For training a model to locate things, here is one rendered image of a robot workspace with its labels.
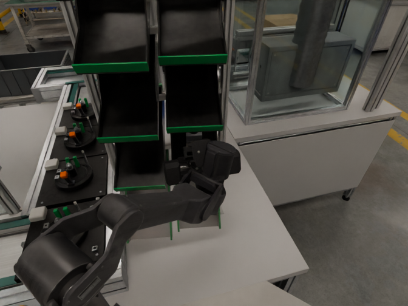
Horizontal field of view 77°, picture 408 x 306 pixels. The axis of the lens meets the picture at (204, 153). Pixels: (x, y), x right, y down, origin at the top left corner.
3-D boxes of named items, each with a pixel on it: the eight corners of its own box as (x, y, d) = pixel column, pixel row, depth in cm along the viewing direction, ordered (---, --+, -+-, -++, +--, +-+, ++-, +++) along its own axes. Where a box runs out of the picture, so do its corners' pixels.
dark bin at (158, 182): (166, 189, 68) (163, 180, 62) (115, 192, 68) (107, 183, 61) (164, 101, 80) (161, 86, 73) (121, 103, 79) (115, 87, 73)
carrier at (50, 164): (107, 198, 96) (98, 174, 88) (36, 211, 92) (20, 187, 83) (108, 156, 114) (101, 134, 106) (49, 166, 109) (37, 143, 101)
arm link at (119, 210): (59, 319, 24) (98, 218, 23) (16, 268, 28) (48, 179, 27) (200, 247, 50) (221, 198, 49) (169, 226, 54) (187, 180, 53)
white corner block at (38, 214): (47, 223, 88) (42, 215, 85) (33, 226, 87) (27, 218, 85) (50, 212, 91) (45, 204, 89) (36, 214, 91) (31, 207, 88)
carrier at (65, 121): (109, 126, 132) (103, 104, 124) (59, 133, 128) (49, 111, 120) (110, 103, 150) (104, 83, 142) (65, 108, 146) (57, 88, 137)
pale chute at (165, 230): (173, 236, 80) (172, 240, 75) (130, 239, 79) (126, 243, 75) (169, 146, 82) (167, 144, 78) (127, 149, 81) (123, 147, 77)
